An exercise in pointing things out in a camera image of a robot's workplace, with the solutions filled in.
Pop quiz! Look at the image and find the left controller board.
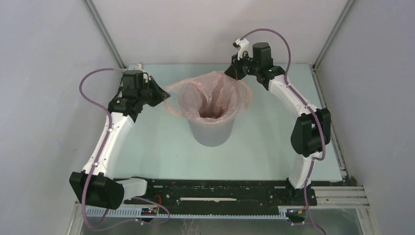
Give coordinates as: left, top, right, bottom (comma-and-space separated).
140, 207, 158, 216

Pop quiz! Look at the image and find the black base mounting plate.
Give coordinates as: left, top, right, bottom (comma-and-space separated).
143, 179, 317, 215

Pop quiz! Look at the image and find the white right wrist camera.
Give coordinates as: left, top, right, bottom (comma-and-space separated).
232, 38, 250, 60

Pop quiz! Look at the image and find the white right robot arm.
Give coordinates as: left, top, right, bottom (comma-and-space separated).
225, 39, 331, 205

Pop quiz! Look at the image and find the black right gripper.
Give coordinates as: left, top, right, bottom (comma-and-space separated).
226, 51, 260, 80

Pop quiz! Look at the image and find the pink plastic trash bag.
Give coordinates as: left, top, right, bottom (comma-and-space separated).
164, 71, 253, 126

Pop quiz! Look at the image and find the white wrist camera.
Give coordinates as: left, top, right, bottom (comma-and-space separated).
133, 63, 146, 72
232, 38, 250, 60

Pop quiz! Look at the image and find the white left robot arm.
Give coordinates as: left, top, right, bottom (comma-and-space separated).
69, 69, 170, 210

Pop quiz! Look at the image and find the grey slotted cable duct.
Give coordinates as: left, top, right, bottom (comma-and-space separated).
85, 207, 307, 220

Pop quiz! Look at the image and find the controller board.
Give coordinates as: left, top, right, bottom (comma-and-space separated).
140, 207, 158, 216
287, 208, 307, 214

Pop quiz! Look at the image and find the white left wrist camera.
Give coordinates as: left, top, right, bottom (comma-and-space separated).
133, 63, 146, 72

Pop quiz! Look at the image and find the right controller board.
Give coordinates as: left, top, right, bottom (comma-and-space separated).
287, 208, 307, 214

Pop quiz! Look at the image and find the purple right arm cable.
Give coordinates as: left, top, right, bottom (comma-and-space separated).
240, 28, 326, 192

